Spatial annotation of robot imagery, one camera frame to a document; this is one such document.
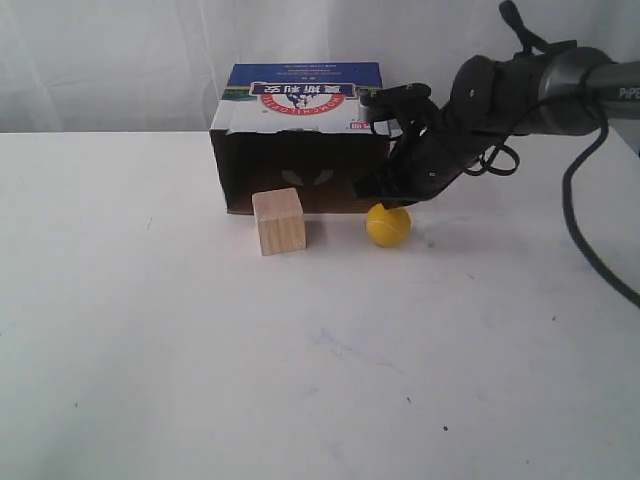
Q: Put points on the blue white cardboard box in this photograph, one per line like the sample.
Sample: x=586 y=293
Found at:
x=297 y=125

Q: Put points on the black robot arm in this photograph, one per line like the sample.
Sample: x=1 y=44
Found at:
x=566 y=93

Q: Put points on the light wooden cube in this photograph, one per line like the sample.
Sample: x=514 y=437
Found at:
x=279 y=219

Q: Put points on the yellow tennis ball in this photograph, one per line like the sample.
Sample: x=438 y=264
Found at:
x=388 y=227

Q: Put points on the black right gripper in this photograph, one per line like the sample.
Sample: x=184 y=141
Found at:
x=430 y=154

